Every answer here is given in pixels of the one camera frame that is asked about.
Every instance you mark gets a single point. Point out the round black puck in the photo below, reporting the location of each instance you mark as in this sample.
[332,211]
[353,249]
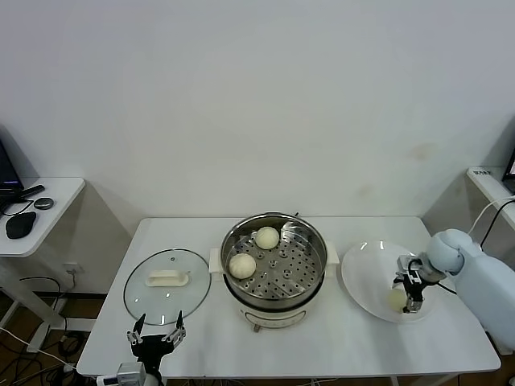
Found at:
[43,203]

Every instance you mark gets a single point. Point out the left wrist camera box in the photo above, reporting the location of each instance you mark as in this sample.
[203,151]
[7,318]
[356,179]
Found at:
[130,374]

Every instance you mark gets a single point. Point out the black computer mouse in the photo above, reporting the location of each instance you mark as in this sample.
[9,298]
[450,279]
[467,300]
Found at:
[20,225]

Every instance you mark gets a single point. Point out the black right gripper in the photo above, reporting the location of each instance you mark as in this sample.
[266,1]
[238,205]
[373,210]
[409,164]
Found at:
[413,288]

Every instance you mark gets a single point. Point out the black remote bar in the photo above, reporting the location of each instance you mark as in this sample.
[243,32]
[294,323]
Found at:
[31,191]

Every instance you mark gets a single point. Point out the white side table with mouse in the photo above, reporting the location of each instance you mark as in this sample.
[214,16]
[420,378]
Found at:
[60,217]

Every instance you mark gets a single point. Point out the small printed label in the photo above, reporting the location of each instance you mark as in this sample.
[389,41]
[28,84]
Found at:
[483,173]

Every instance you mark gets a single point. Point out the white wall socket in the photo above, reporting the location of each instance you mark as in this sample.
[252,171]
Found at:
[73,268]

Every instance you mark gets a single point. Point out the white round plate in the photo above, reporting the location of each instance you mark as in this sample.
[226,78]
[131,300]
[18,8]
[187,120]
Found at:
[370,273]

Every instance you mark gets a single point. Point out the black laptop computer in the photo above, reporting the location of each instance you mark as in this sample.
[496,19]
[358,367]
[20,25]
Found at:
[8,169]

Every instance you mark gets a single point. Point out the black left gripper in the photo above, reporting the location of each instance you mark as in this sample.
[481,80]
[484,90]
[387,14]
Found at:
[153,347]

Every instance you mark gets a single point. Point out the white side table with label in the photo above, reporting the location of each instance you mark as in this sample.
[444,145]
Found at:
[487,185]

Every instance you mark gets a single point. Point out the perforated steel steamer basket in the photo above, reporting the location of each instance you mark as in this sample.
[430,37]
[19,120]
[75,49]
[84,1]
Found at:
[289,249]

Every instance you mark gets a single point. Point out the white electric cooker pot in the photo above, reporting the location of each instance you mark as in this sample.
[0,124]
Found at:
[273,315]

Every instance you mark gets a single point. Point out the dark laptop with lit screen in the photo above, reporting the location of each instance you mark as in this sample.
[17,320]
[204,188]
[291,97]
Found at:
[512,167]

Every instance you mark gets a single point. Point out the white steamed baozi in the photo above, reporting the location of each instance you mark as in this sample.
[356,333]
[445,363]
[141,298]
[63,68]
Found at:
[394,300]
[242,265]
[267,238]

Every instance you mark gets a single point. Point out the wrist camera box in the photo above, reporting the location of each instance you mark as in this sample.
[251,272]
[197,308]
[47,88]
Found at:
[130,374]
[408,266]

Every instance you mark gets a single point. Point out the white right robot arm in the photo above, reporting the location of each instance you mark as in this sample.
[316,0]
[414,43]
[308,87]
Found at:
[483,289]

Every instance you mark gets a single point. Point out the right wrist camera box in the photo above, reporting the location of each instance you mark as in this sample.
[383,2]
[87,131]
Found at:
[408,266]

